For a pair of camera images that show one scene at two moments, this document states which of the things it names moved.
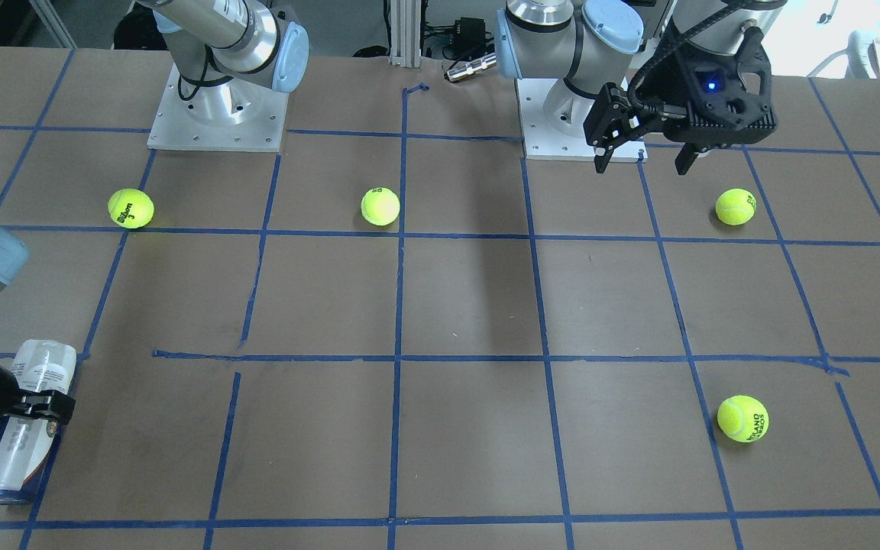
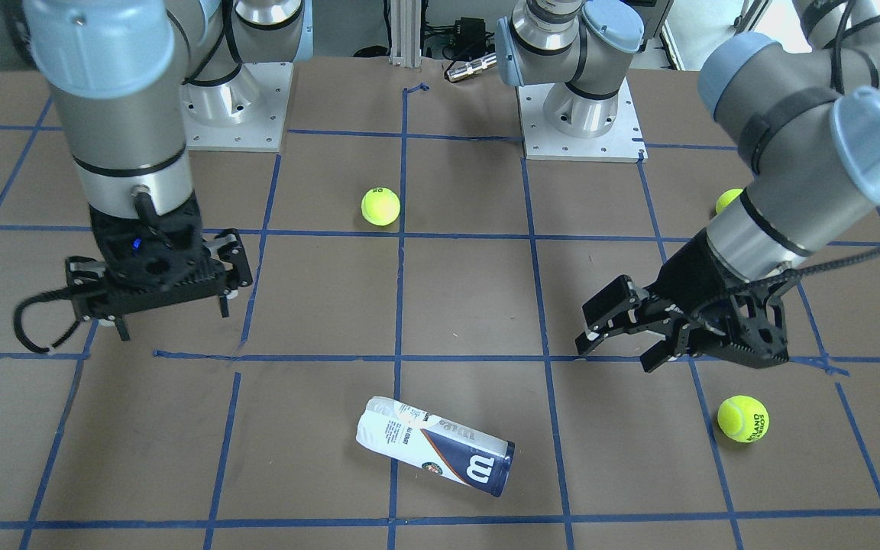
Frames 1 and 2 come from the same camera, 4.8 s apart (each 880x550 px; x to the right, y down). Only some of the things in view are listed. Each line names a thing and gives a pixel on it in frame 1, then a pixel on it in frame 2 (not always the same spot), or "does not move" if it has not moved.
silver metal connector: x=461 y=69 does not move
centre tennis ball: x=380 y=206 does not move
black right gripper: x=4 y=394 to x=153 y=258
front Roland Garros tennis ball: x=743 y=418 does not move
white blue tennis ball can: x=21 y=445 to x=432 y=441
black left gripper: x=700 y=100 to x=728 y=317
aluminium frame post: x=405 y=33 does not move
